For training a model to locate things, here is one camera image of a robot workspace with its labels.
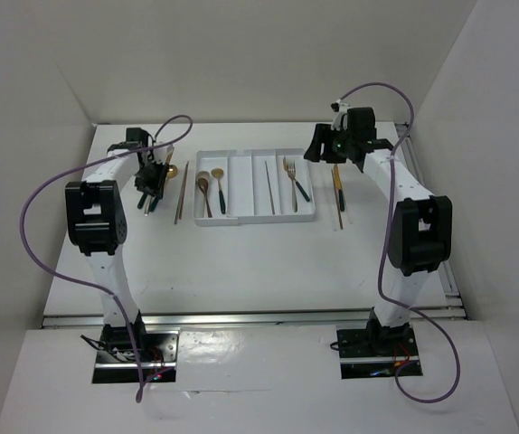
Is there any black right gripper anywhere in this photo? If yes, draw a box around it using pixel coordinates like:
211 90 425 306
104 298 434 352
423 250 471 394
303 123 355 164

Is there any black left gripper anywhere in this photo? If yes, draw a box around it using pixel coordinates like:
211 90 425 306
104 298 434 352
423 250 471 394
134 157 169 199

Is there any gold spoon green handle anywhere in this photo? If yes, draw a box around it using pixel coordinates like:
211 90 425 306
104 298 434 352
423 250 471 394
211 167 227 214
147 165 178 212

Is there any silver fork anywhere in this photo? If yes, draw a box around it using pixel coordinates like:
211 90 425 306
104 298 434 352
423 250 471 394
286 160 298 212

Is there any gold fork green handle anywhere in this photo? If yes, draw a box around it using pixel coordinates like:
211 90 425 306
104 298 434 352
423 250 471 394
137 193 148 210
282 157 311 203

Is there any metal chopstick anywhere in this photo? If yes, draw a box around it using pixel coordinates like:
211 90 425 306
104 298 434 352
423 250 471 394
264 160 276 215

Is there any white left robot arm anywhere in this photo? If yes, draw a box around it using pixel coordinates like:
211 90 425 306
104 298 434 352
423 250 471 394
65 127 168 361

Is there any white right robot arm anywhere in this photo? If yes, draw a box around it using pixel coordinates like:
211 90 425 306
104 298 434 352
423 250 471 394
304 102 452 356

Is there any brown chopstick right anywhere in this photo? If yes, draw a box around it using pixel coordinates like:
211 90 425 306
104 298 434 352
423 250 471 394
330 169 344 231

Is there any brown chopstick pair left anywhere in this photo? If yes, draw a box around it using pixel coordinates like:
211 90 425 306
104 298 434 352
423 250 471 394
174 161 189 225

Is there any white cutlery tray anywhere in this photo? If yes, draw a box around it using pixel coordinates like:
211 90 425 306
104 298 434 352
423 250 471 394
193 148 316 227

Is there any gold knife left green handle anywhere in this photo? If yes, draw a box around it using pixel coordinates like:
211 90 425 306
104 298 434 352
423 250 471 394
145 148 174 216

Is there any gold knife green handle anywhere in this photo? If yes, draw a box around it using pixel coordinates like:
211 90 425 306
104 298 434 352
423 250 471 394
145 148 174 216
333 165 345 212

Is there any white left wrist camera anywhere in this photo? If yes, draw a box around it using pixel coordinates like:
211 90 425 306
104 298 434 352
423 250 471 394
152 142 175 164

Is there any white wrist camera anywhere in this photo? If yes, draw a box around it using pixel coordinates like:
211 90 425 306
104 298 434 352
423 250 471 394
330 99 351 131
152 142 175 164

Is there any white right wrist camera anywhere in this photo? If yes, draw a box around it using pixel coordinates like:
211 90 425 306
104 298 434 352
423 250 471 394
330 99 351 131

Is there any aluminium rail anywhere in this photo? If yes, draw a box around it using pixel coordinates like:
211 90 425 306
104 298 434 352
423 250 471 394
42 306 467 329

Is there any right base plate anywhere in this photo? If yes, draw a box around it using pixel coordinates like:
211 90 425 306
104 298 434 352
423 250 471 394
329 329 423 380

